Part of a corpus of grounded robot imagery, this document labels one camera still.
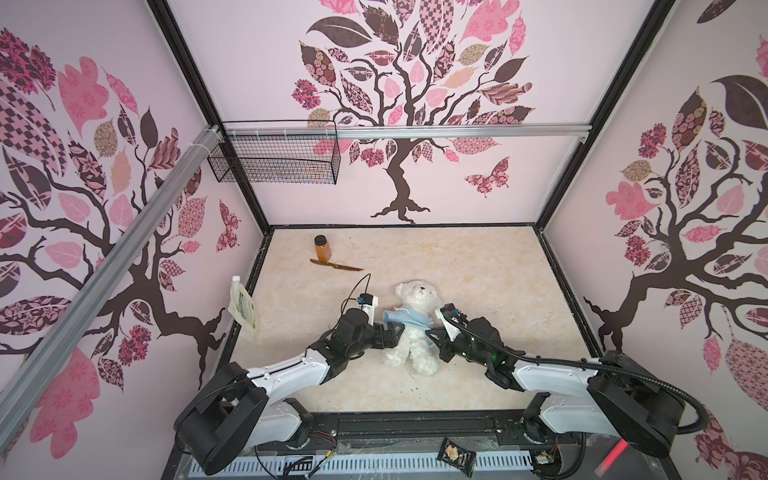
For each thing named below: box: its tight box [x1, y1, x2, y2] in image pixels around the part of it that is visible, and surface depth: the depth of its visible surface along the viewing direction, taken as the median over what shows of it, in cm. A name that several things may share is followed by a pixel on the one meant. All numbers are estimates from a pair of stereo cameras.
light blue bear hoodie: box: [383, 306, 432, 331], surface depth 85 cm
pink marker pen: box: [594, 438, 629, 478], surface depth 70 cm
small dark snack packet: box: [436, 437, 477, 478], surface depth 71 cm
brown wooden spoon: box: [310, 258, 364, 271], surface depth 112 cm
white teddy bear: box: [384, 280, 441, 377], surface depth 82 cm
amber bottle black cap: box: [314, 234, 332, 262], surface depth 107 cm
